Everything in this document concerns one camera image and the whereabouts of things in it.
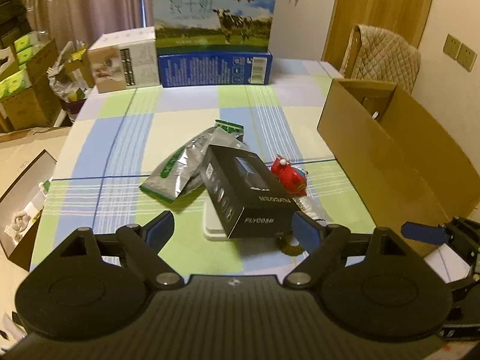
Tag brown hair scrunchie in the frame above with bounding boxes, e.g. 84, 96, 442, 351
275, 232, 308, 257

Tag silver green foil pouch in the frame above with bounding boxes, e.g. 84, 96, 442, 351
139, 119, 248, 203

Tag black Flyco shaver box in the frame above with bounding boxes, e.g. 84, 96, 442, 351
200, 145, 299, 239

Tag bag of cotton swabs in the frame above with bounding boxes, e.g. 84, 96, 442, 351
295, 196, 331, 224

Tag white power adapter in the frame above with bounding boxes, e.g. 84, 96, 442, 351
202, 197, 229, 242

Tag red toy figure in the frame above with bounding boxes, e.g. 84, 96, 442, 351
270, 155, 308, 196

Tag brown cardboard box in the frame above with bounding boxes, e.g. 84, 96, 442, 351
316, 77, 480, 260

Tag checkered bed sheet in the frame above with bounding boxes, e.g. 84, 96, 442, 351
31, 58, 374, 276

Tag crumpled plastic bag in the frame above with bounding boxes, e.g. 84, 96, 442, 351
47, 41, 95, 103

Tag cardboard boxes with tissue packs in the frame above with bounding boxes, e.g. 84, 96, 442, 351
1, 31, 61, 133

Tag white brown product box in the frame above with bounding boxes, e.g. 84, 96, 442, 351
88, 27, 160, 93

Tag quilted beige chair cover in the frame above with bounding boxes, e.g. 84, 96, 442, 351
340, 24, 422, 93

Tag blue flat box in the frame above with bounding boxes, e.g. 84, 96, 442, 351
158, 51, 272, 88

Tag milk carton gift box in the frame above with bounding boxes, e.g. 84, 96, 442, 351
151, 0, 276, 55

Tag wooden door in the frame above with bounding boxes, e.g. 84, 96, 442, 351
322, 0, 432, 69

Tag pink curtain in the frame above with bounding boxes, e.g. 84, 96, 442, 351
21, 0, 146, 47

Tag black folding rack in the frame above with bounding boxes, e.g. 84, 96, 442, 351
0, 0, 32, 49

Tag wall socket plate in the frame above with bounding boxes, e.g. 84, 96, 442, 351
456, 43, 477, 72
442, 34, 461, 60

